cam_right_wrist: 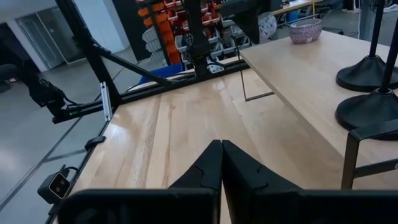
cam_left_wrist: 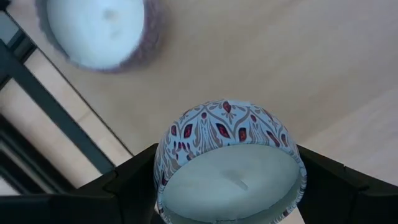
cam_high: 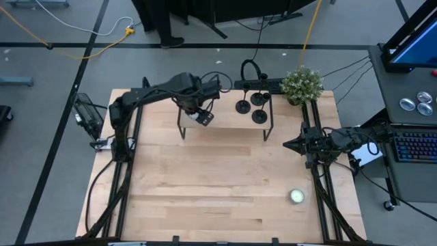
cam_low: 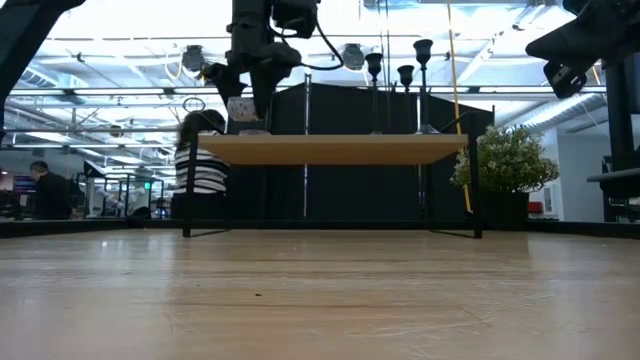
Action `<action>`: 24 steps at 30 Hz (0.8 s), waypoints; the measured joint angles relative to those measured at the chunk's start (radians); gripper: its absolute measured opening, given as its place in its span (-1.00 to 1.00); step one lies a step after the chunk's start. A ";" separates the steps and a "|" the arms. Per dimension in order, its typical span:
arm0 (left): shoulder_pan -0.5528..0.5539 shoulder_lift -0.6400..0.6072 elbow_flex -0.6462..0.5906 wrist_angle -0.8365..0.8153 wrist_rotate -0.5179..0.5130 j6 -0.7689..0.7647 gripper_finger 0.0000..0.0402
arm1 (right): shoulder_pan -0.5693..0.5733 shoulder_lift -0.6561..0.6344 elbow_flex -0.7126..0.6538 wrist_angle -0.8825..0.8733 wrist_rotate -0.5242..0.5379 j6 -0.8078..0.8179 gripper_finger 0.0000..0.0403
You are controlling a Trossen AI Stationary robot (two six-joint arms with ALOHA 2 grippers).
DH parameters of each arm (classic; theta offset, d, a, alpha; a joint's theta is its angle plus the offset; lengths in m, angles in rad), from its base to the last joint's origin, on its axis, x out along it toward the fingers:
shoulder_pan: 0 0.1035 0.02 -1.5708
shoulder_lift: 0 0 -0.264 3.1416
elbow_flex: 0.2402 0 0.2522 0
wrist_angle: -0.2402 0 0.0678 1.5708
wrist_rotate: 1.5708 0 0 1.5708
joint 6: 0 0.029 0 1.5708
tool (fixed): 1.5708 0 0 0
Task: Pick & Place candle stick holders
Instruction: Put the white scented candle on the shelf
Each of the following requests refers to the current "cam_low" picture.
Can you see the red box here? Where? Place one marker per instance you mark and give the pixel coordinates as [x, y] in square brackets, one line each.
[535, 207]

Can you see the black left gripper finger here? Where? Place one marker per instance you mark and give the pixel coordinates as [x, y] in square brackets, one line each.
[266, 90]
[229, 82]

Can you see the round grey ceiling fixture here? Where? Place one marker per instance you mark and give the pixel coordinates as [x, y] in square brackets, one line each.
[193, 58]
[353, 56]

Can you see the black table frame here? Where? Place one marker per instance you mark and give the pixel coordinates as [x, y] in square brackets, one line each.
[75, 228]

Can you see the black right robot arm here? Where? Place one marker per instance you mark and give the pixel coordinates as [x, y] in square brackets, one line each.
[614, 125]

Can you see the yellow pole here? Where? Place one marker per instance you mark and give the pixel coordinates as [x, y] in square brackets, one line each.
[456, 100]

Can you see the tall black candlestick holder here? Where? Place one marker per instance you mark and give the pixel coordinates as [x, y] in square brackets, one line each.
[423, 50]

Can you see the black room divider screen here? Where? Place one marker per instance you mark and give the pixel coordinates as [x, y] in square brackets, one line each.
[350, 195]

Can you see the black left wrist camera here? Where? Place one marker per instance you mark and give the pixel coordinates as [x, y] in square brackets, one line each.
[296, 17]

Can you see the short black candlestick holder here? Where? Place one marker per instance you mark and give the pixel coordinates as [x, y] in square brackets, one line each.
[405, 75]

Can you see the black plant pot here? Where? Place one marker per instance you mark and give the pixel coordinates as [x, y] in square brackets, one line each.
[502, 212]

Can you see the wooden shelf with black legs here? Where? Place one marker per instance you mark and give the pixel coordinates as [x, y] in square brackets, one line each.
[335, 149]

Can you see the green plant with white flowers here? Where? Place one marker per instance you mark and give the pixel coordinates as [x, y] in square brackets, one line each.
[505, 160]

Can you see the medium black candlestick holder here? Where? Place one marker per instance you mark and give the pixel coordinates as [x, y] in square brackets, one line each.
[374, 62]

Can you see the background robot workstation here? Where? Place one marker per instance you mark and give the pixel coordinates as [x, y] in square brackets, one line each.
[93, 169]

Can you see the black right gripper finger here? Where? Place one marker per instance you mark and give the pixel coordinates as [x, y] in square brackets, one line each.
[547, 47]

